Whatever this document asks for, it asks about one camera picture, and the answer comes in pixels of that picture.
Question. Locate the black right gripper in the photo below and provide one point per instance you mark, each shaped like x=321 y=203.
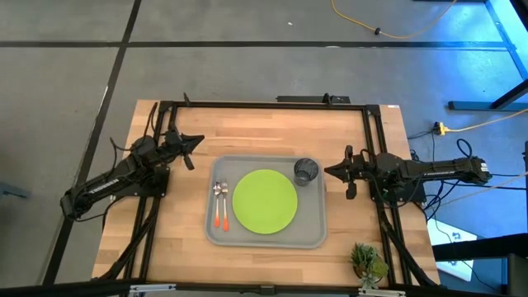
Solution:
x=356 y=171

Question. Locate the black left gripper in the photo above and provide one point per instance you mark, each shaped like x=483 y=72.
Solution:
x=175 y=142

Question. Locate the dark translucent cup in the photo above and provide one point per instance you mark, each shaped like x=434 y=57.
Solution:
x=306 y=171

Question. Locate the lime green round plate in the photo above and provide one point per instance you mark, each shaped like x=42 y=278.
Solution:
x=265 y=202

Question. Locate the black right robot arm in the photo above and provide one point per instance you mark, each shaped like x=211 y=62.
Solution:
x=433 y=171

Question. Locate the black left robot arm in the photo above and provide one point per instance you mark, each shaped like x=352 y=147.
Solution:
x=103 y=187

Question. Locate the grey plastic tray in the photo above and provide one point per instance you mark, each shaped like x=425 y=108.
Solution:
x=309 y=222

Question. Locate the black bar behind table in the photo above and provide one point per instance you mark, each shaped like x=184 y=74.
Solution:
x=301 y=99

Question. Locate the small green succulent plant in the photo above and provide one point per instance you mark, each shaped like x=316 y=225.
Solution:
x=367 y=264

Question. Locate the white printed sheet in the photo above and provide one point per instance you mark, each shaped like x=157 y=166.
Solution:
x=453 y=243

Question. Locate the black beam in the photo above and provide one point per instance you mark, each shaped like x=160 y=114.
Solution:
x=478 y=247

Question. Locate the grey flat object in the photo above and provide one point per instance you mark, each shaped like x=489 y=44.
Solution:
x=12 y=191

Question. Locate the black rig crossbeam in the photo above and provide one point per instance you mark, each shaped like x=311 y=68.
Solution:
x=62 y=288

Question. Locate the dark grey box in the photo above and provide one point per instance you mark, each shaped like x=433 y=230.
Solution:
x=517 y=276

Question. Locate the black aluminium table frame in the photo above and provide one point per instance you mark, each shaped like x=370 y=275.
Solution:
x=268 y=105

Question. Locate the silver metal bracket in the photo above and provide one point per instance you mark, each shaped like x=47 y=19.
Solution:
x=152 y=288
x=381 y=293

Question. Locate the black neighbouring bench frame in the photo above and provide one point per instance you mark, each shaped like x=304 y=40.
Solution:
x=474 y=105

